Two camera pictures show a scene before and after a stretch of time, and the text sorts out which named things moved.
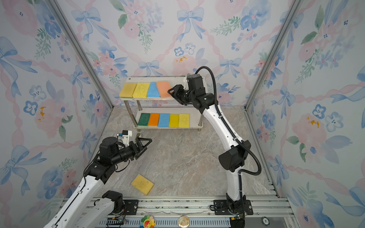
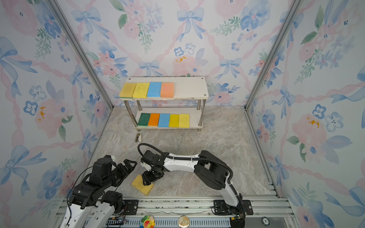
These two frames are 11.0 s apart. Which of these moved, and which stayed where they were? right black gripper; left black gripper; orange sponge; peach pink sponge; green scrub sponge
Moved: right black gripper; left black gripper; peach pink sponge
Stayed: green scrub sponge; orange sponge
